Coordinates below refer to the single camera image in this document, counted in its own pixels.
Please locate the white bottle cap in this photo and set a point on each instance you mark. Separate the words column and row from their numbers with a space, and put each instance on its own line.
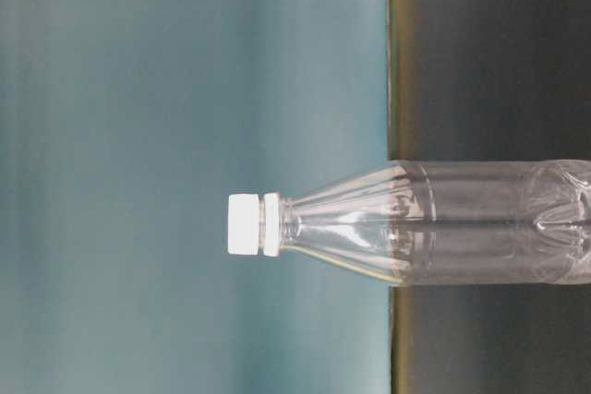
column 243, row 225

